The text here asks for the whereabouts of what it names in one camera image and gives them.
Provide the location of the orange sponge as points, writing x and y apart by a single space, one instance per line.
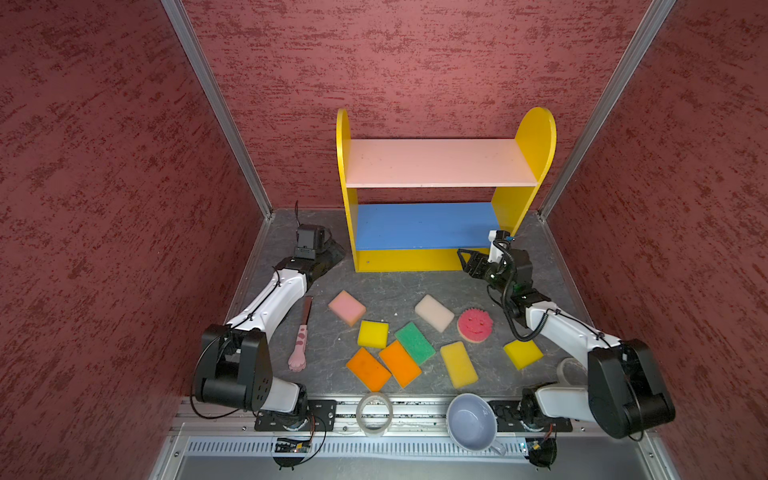
400 364
368 370

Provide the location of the orange sponge left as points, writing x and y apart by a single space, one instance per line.
368 370

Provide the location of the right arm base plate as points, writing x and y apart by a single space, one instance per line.
508 418

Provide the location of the yellow sponge far right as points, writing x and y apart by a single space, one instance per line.
523 354

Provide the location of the long yellow sponge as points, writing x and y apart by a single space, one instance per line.
458 365

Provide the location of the beige white sponge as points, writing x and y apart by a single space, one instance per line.
434 313

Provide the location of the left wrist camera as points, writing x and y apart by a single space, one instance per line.
310 241

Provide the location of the aluminium front rail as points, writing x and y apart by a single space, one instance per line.
413 416

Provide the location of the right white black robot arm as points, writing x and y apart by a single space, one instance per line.
624 393

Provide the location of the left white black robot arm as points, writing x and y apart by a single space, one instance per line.
234 368

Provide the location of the yellow shelf pink blue boards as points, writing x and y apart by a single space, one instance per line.
425 236

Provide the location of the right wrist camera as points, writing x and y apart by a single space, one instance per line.
500 245

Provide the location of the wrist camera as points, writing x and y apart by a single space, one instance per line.
500 245
310 241

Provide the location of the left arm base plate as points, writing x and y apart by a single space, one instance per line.
320 414

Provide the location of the orange sponge right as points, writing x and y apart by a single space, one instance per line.
400 364

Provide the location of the clear tape roll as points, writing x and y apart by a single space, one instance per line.
374 414

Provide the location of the small yellow square sponge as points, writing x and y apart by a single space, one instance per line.
373 334

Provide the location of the round pink smiley sponge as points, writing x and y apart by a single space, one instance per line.
475 325

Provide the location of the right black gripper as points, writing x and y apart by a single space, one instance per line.
478 258

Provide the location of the green sponge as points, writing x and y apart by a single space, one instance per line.
415 343

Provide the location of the lavender mug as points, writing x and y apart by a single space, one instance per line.
472 424

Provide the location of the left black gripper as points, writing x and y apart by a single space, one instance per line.
336 251

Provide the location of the beige masking tape roll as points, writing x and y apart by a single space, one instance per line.
571 373

